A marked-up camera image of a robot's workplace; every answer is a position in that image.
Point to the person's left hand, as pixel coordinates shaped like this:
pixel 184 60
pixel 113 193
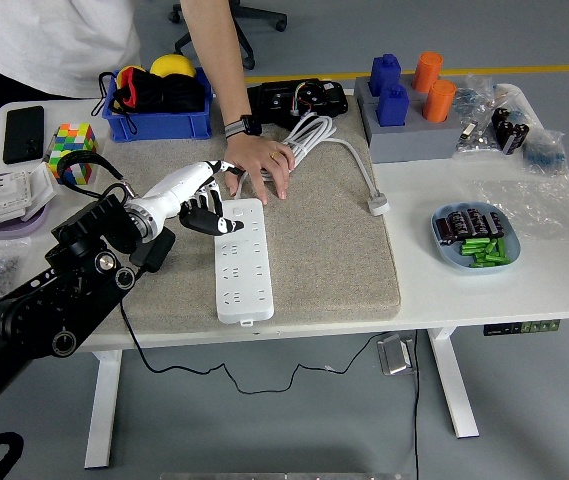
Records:
pixel 259 157

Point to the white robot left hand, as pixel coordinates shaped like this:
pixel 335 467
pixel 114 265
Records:
pixel 179 185

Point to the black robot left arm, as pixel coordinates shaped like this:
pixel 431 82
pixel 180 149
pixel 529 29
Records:
pixel 64 300

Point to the person's left forearm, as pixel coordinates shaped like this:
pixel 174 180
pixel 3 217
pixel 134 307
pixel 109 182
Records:
pixel 219 60

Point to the black wristwatch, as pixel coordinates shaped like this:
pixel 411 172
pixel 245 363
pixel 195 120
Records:
pixel 246 125

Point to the blue plastic bin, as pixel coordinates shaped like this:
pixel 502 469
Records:
pixel 164 125

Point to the black cloth pouch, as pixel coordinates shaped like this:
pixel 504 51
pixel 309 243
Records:
pixel 184 92

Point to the colourful puzzle cube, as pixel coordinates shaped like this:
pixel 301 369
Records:
pixel 71 142

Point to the yellow ball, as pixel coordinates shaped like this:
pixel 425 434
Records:
pixel 171 64

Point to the grey-brown fabric mat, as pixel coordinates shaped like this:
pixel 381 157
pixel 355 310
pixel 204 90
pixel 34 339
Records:
pixel 324 260

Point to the blue plastic block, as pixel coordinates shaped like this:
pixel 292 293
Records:
pixel 384 75
pixel 393 107

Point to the black office chair base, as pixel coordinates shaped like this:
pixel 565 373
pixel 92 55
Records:
pixel 264 14

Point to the grey foam holder block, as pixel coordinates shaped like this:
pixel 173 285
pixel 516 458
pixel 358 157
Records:
pixel 411 95
pixel 414 142

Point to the black smartphone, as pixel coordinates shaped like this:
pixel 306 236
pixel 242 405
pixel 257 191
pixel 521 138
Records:
pixel 24 135

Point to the purple tray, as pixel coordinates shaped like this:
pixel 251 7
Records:
pixel 9 231

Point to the orange plastic cylinder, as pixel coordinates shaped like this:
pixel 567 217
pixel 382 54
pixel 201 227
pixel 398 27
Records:
pixel 426 72
pixel 439 102

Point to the person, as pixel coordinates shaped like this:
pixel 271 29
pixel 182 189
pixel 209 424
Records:
pixel 49 40

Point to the black capacitor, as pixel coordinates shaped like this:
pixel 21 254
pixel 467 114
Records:
pixel 459 223
pixel 495 224
pixel 476 221
pixel 444 230

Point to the light blue plate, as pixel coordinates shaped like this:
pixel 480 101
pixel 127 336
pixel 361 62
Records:
pixel 446 255

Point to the clear bag of metal parts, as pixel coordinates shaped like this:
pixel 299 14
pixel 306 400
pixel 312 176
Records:
pixel 474 140

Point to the clear bag of blue resistors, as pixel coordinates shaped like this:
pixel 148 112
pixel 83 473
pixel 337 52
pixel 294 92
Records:
pixel 471 97

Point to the green battery cell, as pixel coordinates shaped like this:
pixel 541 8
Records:
pixel 474 244
pixel 489 262
pixel 501 247
pixel 476 250

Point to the white table leg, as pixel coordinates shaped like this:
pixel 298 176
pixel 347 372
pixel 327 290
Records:
pixel 101 410
pixel 454 385

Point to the silver foot pedal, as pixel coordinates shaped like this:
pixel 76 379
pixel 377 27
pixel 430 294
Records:
pixel 394 355

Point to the clear bag of black capacitors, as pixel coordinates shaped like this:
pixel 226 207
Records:
pixel 509 130

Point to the empty clear plastic bag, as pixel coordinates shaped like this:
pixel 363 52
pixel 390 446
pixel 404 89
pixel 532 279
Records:
pixel 539 205

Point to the clear bag of blue components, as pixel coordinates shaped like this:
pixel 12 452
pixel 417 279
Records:
pixel 546 152

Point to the black table control panel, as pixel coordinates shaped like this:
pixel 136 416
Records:
pixel 519 327

